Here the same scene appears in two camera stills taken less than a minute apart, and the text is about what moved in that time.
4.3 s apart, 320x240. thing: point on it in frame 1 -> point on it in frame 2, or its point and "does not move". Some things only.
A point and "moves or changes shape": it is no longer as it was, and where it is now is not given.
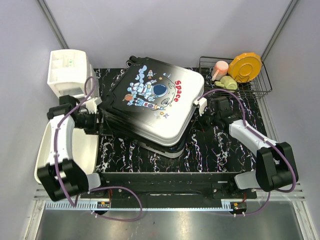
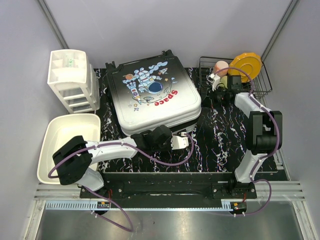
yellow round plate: [245, 67] does not move
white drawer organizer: [67, 73] does not move
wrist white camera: [91, 104] -> [179, 142]
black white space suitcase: [151, 102] moves or changes shape
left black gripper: [95, 129] -> [169, 146]
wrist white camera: [201, 104] -> [214, 79]
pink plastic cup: [219, 70] does not move
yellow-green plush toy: [227, 81] does not move
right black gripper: [201, 118] -> [207, 102]
